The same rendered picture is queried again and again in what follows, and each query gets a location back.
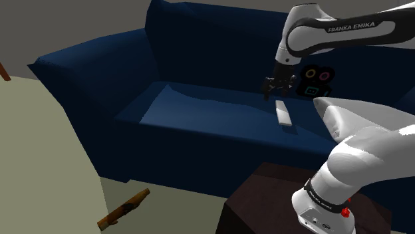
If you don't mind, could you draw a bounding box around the white remote control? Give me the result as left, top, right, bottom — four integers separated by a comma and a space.
275, 99, 293, 127

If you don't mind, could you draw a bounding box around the brown wooden stick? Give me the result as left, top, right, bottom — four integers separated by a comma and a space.
96, 188, 151, 231

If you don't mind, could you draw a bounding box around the reddish brown wooden furniture leg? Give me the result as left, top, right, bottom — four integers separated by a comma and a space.
0, 62, 12, 82

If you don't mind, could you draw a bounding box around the dark blue sofa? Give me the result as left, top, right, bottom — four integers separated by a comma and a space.
27, 0, 415, 233

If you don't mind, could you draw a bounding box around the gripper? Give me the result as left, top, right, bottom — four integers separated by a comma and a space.
263, 61, 297, 102

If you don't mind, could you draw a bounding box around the black toy film camera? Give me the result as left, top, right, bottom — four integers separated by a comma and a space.
295, 64, 336, 98

